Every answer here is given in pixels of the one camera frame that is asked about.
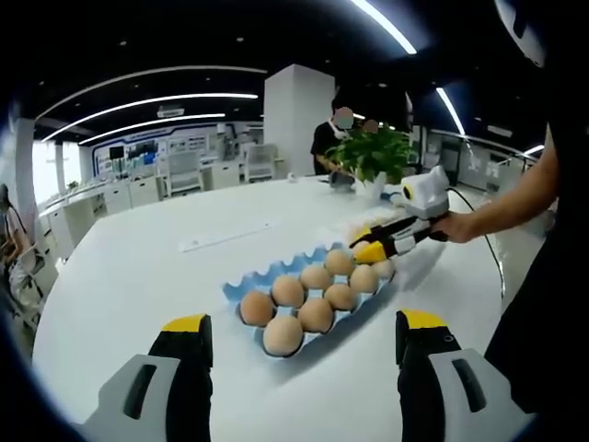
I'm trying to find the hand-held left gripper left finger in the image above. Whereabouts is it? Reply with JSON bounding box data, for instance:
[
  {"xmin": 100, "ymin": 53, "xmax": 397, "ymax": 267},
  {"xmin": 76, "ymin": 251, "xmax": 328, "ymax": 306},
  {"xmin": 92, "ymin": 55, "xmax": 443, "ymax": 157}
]
[{"xmin": 77, "ymin": 313, "xmax": 215, "ymax": 442}]

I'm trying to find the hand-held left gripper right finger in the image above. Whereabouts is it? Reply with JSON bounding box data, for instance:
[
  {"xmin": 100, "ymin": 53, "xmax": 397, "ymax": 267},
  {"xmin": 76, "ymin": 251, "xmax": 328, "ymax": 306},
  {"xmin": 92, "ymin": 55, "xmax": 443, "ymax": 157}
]
[{"xmin": 395, "ymin": 308, "xmax": 537, "ymax": 442}]

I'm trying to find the single brown egg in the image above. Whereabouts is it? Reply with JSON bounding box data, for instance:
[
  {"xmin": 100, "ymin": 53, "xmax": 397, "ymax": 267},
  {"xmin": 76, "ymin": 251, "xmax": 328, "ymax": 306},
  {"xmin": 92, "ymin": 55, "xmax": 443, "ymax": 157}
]
[{"xmin": 373, "ymin": 258, "xmax": 397, "ymax": 282}]

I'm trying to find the blue egg tray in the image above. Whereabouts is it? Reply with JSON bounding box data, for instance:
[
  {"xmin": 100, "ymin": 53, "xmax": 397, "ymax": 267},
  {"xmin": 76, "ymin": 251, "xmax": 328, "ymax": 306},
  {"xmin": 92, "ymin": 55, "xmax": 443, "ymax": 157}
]
[{"xmin": 222, "ymin": 246, "xmax": 398, "ymax": 360}]

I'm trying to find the cluster of brown eggs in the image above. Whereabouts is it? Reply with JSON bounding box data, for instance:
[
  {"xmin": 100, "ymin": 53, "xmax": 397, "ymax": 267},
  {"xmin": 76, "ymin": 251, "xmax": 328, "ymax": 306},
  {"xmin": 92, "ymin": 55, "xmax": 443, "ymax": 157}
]
[{"xmin": 238, "ymin": 248, "xmax": 382, "ymax": 359}]

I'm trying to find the person's right hand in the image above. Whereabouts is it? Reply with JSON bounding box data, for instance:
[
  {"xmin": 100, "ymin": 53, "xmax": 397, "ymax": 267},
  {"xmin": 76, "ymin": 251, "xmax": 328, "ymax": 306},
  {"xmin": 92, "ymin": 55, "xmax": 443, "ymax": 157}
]
[{"xmin": 432, "ymin": 210, "xmax": 482, "ymax": 244}]

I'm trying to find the grey rounded object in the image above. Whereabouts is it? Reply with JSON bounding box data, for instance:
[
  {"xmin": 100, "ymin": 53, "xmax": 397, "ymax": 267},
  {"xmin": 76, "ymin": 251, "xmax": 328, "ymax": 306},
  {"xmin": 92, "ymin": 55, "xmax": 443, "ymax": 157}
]
[{"xmin": 329, "ymin": 170, "xmax": 355, "ymax": 192}]

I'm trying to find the green plant in white pot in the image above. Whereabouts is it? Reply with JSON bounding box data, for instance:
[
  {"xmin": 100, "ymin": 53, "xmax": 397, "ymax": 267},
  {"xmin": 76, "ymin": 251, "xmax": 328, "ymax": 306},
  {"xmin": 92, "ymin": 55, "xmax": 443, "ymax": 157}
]
[{"xmin": 324, "ymin": 126, "xmax": 418, "ymax": 197}]

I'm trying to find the straight ceiling light strip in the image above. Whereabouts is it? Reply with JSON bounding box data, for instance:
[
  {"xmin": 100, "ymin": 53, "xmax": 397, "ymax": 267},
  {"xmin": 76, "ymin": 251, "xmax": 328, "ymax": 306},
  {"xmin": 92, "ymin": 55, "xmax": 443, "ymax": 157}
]
[{"xmin": 434, "ymin": 87, "xmax": 464, "ymax": 135}]

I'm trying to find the white table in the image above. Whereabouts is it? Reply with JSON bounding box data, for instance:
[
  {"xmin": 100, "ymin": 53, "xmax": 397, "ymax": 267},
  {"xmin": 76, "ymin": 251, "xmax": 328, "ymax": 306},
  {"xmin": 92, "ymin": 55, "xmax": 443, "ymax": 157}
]
[{"xmin": 31, "ymin": 177, "xmax": 507, "ymax": 442}]

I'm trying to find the person's black clothed torso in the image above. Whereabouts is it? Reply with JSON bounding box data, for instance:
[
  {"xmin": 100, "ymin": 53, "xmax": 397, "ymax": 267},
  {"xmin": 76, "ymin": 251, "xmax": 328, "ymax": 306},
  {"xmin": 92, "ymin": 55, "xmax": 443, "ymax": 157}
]
[{"xmin": 485, "ymin": 0, "xmax": 589, "ymax": 415}]

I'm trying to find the long curved ceiling light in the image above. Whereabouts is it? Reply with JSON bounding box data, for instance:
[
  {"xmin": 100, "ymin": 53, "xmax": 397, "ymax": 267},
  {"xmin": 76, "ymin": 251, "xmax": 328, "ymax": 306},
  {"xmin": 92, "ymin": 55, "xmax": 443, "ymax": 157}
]
[{"xmin": 352, "ymin": 0, "xmax": 418, "ymax": 55}]

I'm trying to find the white worn device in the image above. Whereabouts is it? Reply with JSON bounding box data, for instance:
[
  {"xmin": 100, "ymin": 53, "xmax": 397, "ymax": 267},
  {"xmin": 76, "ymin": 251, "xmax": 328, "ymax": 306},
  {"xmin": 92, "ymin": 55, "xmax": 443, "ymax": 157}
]
[{"xmin": 494, "ymin": 0, "xmax": 548, "ymax": 69}]

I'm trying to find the white cabinet row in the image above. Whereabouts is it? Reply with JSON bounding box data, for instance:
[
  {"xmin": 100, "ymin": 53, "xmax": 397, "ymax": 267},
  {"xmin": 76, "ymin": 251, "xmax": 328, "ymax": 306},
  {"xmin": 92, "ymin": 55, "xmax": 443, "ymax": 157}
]
[{"xmin": 39, "ymin": 169, "xmax": 259, "ymax": 222}]

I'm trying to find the curved ceiling light strip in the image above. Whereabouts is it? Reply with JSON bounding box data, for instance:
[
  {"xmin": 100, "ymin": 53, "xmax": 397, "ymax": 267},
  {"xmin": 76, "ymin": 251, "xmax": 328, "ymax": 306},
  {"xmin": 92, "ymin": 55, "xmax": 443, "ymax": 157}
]
[
  {"xmin": 40, "ymin": 93, "xmax": 260, "ymax": 143},
  {"xmin": 78, "ymin": 113, "xmax": 226, "ymax": 145}
]

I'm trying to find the black cable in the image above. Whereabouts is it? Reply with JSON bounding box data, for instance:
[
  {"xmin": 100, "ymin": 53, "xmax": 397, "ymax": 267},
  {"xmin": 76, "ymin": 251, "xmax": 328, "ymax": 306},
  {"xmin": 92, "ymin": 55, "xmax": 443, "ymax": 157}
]
[{"xmin": 446, "ymin": 186, "xmax": 506, "ymax": 300}]

